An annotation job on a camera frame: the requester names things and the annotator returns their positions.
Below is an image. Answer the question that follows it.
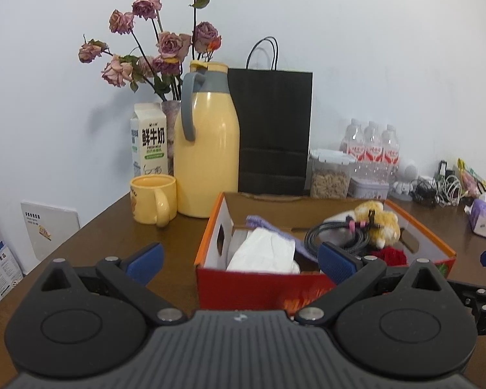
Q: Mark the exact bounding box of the braided black cable coil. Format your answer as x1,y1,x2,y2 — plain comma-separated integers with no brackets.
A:
303,208,380,257

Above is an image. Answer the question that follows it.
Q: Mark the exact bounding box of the red fabric rose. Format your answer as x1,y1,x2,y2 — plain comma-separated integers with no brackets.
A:
369,246,407,267

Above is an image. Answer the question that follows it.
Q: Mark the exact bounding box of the white yellow plush hamster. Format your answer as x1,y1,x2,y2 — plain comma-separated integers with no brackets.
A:
325,200,401,249

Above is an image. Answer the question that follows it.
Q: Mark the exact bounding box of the white tissue wad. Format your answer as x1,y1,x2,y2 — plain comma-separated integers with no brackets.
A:
226,228,300,275

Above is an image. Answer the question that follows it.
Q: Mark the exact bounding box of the purple cloth pouch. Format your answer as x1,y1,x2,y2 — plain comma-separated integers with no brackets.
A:
246,215,318,264

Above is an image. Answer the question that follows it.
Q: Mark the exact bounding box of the yellow mug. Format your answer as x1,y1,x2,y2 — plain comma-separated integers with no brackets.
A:
130,174,177,228

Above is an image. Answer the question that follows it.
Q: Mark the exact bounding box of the colourful snack packet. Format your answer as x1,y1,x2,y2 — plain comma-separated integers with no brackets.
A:
457,158,486,198

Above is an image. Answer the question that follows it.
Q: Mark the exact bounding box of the white tin box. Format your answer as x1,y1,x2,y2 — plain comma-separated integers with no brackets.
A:
348,177,390,200

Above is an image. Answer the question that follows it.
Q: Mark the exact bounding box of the red orange cardboard box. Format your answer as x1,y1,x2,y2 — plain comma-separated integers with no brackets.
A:
194,191,458,316

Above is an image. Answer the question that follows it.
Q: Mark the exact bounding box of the clear snack container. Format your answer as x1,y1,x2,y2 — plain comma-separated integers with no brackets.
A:
310,149,356,198

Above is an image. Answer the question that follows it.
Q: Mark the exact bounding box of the small white robot toy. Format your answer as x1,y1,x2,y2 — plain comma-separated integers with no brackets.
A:
391,157,419,201

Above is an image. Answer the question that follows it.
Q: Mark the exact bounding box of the water bottle middle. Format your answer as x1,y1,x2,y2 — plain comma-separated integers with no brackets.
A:
364,121,383,167

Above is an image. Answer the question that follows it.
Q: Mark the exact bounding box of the water bottle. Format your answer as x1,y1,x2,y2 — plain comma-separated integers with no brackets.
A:
340,119,365,162
364,121,383,167
381,125,400,180

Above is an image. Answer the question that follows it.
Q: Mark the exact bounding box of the water bottle left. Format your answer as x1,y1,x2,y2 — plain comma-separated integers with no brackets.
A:
340,119,365,162

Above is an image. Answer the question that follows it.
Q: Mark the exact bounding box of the water bottle right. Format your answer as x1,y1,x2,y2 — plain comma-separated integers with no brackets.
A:
381,125,400,180

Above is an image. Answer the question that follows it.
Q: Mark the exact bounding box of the white milk carton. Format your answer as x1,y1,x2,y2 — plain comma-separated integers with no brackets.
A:
131,103,168,177

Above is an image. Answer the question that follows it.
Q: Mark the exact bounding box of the yellow thermos jug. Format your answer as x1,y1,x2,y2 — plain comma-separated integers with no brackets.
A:
174,61,239,219

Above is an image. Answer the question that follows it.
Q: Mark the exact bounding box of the glass flower vase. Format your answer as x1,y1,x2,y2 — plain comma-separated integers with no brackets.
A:
161,100,180,176

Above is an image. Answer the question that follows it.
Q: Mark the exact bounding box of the black paper bag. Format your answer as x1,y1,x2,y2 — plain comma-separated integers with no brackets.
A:
228,36,312,196

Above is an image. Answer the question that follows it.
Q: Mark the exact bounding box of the dried pink rose bouquet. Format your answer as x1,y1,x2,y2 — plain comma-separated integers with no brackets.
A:
78,0,222,102

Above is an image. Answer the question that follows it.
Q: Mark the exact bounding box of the tangle of charger cables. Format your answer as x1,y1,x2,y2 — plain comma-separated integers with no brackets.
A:
411,160,469,208

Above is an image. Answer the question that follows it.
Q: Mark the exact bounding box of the white wall calendar board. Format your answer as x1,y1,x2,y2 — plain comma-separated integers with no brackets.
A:
21,201,80,261

